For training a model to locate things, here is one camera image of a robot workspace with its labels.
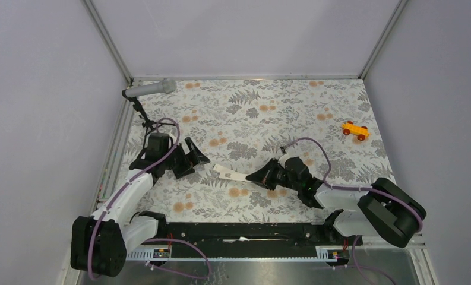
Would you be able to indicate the grey microphone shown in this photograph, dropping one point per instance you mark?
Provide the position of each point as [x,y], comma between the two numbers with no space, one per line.
[165,86]

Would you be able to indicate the floral patterned table mat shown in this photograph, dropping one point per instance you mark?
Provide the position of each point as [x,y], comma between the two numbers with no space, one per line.
[241,125]

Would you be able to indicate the yellow toy car red wheels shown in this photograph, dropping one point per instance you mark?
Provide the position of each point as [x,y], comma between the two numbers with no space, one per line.
[360,132]

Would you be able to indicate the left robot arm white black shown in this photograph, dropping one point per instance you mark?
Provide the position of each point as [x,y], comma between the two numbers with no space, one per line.
[101,241]

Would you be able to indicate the white remote control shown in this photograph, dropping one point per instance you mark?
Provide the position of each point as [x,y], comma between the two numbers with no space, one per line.
[221,169]

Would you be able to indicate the black microphone tripod stand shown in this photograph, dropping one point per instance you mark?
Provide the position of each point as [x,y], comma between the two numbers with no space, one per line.
[152,128]

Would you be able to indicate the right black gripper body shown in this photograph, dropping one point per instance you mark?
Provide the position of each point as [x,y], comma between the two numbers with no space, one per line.
[284,181]

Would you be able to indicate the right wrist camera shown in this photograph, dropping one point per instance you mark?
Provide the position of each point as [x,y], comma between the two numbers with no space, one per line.
[285,155]

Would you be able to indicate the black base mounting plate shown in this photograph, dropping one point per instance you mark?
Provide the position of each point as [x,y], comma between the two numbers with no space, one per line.
[252,240]

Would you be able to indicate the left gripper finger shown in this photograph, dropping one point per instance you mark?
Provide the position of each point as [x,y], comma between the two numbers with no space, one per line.
[184,169]
[195,156]

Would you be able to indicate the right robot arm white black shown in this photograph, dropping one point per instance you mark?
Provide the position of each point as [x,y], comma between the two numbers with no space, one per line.
[381,209]

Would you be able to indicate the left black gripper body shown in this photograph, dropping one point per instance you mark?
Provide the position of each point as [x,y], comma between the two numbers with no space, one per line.
[177,157]

